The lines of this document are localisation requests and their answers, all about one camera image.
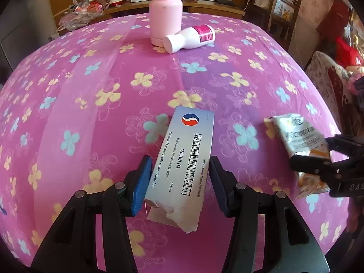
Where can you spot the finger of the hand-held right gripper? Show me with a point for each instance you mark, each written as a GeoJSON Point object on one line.
{"type": "Point", "coordinates": [344, 144]}
{"type": "Point", "coordinates": [312, 166]}

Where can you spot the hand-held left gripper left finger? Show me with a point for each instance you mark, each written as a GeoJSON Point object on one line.
{"type": "Point", "coordinates": [142, 184]}

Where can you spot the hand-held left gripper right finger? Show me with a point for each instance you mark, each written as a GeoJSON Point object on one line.
{"type": "Point", "coordinates": [217, 182]}

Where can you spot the white and orange snack packet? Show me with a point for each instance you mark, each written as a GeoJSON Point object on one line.
{"type": "Point", "coordinates": [298, 139]}

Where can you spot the white tablet box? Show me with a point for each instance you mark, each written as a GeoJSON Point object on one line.
{"type": "Point", "coordinates": [182, 159]}

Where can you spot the floral cushion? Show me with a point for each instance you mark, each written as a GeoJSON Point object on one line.
{"type": "Point", "coordinates": [327, 85]}

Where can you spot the red bag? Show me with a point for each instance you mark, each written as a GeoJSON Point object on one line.
{"type": "Point", "coordinates": [348, 52]}

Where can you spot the red box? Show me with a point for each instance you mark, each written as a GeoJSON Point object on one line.
{"type": "Point", "coordinates": [335, 17]}

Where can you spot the white bottle with pink label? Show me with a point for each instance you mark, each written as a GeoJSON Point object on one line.
{"type": "Point", "coordinates": [193, 37]}

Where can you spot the wooden chair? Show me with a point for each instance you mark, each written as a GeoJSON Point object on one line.
{"type": "Point", "coordinates": [280, 11]}

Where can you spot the pink thermos bottle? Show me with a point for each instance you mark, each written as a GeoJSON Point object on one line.
{"type": "Point", "coordinates": [165, 17]}

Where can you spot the wooden headboard shelf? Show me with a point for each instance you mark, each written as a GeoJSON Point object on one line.
{"type": "Point", "coordinates": [210, 8]}

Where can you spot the pile of plastic bags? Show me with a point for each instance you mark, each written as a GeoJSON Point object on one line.
{"type": "Point", "coordinates": [82, 15]}

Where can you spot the red bowl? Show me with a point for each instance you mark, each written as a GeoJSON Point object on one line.
{"type": "Point", "coordinates": [118, 0]}

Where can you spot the grey wardrobe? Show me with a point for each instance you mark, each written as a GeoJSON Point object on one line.
{"type": "Point", "coordinates": [20, 20]}

